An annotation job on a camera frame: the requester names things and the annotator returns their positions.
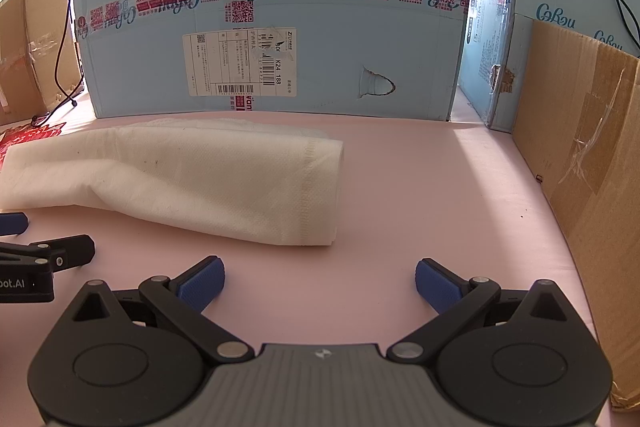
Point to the white non-woven shopping bag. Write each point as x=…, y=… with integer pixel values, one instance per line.
x=175, y=177

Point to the large taped blue cardboard box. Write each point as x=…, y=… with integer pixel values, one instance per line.
x=350, y=37

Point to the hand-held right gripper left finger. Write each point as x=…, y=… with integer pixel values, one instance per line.
x=205, y=283

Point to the torn brown cardboard box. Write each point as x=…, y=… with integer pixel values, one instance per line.
x=590, y=157

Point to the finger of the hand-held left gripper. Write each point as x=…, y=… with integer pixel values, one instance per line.
x=14, y=224
x=75, y=251

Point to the red paper cutting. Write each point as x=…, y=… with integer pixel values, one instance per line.
x=25, y=137

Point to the taped brown cardboard box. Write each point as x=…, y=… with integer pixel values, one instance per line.
x=35, y=47

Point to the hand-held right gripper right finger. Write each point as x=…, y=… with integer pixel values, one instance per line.
x=440, y=284

